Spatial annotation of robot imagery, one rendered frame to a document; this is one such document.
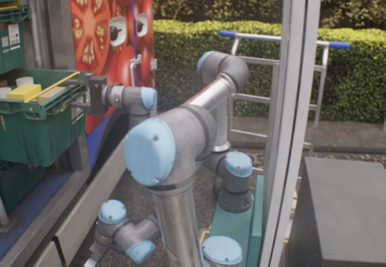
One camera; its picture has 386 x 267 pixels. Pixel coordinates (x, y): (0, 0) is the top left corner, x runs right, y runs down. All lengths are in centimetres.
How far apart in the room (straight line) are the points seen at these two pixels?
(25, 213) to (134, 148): 90
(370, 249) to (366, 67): 301
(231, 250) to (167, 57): 294
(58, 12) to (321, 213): 126
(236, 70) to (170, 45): 242
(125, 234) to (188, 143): 40
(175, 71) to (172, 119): 302
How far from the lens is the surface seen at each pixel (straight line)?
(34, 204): 145
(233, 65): 112
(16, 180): 143
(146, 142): 56
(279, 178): 84
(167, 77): 359
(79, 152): 156
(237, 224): 131
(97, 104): 111
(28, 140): 113
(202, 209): 231
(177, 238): 69
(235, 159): 129
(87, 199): 169
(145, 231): 91
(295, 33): 71
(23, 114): 109
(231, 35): 195
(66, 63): 142
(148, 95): 103
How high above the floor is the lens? 146
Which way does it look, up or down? 23 degrees down
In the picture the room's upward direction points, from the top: straight up
